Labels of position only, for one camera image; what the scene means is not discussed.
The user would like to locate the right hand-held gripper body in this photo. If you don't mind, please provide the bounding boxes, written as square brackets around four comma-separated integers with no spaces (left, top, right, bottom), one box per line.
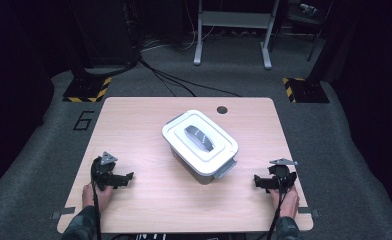
[268,158,299,194]

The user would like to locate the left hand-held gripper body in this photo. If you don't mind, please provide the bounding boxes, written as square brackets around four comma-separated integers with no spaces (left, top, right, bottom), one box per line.
[90,151,123,192]

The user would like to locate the white lid with grey handle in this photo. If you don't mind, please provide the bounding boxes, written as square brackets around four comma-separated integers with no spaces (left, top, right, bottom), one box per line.
[161,109,240,177]

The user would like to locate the transparent brown storage box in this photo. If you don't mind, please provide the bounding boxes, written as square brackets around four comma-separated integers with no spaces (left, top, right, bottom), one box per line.
[169,146,238,185]

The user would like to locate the person's left hand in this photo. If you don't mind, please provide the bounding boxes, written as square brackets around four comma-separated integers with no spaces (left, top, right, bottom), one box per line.
[81,183,114,211]

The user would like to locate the person's right hand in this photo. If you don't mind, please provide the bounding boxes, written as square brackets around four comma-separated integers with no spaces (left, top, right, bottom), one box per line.
[270,185,300,219]

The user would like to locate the black striped stand base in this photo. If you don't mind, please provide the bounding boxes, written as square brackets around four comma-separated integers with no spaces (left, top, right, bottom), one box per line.
[62,77,113,103]
[282,77,331,104]

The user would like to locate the black equipment cabinet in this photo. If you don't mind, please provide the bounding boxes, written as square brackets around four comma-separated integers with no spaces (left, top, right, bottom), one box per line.
[80,0,138,68]

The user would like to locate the dark side desk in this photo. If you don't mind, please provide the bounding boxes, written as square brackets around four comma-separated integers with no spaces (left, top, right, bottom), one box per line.
[277,0,328,63]

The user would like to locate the grey device on dark desk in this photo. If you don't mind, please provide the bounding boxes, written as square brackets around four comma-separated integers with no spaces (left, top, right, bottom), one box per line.
[298,2,318,16]

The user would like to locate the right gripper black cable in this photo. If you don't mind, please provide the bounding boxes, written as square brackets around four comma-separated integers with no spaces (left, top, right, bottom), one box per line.
[267,179,290,240]

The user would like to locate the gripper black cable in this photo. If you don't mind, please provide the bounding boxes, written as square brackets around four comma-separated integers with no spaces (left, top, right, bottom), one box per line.
[267,179,290,240]
[89,159,102,240]

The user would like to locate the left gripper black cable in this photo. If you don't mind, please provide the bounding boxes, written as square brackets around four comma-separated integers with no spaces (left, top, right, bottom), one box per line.
[89,159,102,240]

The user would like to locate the grey table corner bracket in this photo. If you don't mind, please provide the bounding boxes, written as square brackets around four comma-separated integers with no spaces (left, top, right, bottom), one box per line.
[50,207,76,221]
[297,206,320,218]

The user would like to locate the black floor cables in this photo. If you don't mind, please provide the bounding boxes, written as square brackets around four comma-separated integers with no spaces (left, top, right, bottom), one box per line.
[138,56,243,98]

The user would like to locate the white floor cables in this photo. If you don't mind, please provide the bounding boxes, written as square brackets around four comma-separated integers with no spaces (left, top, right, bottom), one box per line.
[140,29,218,53]

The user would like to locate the white metal stand frame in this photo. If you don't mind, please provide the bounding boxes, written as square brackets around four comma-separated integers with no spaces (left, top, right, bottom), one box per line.
[193,0,281,70]

